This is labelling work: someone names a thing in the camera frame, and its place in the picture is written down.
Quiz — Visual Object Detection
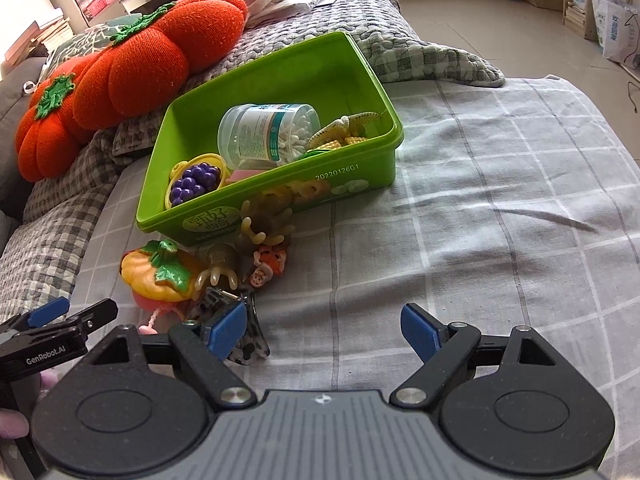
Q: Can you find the pink plastic toy piece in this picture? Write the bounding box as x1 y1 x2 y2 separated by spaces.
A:
223 168 267 184

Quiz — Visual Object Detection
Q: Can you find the green white patterned pillow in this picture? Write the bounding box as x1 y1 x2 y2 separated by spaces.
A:
45 12 147 69

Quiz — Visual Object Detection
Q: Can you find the amber hair claw clip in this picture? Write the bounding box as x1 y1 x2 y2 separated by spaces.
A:
235 199 296 257

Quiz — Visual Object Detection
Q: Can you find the person's left hand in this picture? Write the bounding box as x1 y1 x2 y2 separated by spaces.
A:
0 406 31 442

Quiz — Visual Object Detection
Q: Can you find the black white cow toy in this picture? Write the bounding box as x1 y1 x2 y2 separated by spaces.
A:
187 287 271 368

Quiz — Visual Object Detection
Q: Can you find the white blue paper bag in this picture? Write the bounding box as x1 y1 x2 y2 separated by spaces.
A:
591 0 640 64

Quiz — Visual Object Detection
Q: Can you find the grey sofa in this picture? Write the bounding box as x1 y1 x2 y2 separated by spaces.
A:
0 57 49 222

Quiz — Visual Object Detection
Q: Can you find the green plastic box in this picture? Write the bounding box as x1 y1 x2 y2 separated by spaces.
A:
136 31 405 247

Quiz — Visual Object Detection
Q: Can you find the beige hair claw clip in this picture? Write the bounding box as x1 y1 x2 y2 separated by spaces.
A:
192 242 242 293

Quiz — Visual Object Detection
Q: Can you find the black cable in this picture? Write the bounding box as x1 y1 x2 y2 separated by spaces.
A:
624 67 640 117

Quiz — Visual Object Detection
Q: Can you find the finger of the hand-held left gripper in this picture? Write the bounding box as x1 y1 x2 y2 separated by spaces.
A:
65 298 119 333
0 296 71 334

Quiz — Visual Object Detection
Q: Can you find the orange toy pumpkin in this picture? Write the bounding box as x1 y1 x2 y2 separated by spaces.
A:
120 240 207 304

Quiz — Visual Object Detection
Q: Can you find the pink storage box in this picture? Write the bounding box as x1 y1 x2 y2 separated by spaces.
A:
82 0 124 17

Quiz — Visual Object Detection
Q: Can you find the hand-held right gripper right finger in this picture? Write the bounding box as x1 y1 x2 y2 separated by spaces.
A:
390 302 556 408

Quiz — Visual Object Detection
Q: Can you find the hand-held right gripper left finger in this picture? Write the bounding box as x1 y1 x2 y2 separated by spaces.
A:
87 302 258 409

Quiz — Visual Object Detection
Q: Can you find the grey pebble quilt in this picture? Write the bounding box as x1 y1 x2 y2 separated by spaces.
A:
190 0 507 90

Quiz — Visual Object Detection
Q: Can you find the stack of books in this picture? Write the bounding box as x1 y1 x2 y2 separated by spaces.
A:
2 17 77 67

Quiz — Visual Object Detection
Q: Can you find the white grid sheet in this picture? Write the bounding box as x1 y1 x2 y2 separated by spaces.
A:
75 76 640 480

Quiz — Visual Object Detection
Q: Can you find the beige starfish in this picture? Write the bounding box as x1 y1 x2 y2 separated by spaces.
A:
305 110 386 150

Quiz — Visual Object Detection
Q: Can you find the toy purple grapes yellow base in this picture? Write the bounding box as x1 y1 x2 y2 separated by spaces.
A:
164 154 232 211

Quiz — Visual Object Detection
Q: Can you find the large orange pumpkin cushion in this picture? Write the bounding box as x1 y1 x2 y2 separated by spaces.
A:
72 0 250 131

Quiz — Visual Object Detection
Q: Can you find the yellow toy corn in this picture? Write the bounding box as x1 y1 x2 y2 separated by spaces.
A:
306 135 369 154

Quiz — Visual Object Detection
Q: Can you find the grey checked blanket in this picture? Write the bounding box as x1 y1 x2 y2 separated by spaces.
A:
0 120 173 313

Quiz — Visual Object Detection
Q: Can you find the small orange pumpkin cushion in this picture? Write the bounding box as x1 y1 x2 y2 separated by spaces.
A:
15 52 108 183

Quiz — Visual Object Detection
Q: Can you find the clear cotton swab jar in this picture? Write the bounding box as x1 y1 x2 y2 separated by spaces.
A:
217 103 321 171

